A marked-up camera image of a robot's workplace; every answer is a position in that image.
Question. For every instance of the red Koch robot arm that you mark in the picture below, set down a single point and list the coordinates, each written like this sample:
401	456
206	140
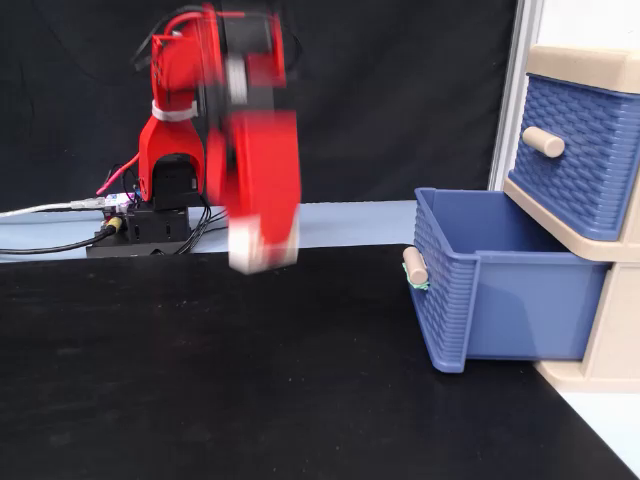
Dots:
170	145

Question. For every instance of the white zip tie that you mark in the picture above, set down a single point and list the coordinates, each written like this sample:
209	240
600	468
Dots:
172	115

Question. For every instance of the small controller circuit board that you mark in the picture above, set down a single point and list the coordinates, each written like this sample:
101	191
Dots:
120	202

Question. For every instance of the black rectangular mat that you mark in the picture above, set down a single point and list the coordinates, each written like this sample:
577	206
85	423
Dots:
250	375

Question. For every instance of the beige plastic drawer cabinet frame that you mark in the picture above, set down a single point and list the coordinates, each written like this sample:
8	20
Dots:
615	320

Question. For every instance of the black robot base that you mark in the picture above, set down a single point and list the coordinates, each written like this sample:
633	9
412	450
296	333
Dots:
150	230

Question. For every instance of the black backdrop cloth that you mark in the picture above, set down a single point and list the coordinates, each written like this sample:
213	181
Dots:
400	100

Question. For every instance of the white toy block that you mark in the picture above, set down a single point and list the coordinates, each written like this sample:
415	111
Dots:
242	250

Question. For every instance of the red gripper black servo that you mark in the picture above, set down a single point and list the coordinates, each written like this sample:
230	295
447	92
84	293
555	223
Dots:
245	55

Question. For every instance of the yellow power connector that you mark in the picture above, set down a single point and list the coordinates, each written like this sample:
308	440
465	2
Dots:
115	224

